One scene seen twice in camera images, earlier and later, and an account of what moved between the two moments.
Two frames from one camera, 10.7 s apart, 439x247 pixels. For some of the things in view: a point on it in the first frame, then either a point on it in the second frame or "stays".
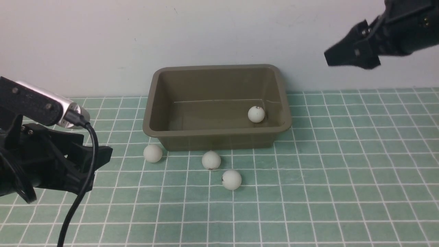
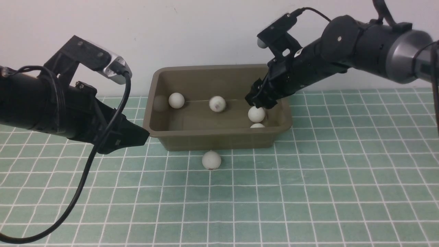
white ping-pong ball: (256, 114) stays
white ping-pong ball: (152, 153) to (176, 100)
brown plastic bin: (204, 107) stays
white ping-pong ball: (211, 160) stays
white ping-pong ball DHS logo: (231, 179) to (217, 104)
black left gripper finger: (82, 157) to (125, 134)
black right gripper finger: (360, 54) to (255, 89)
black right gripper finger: (362, 32) to (267, 103)
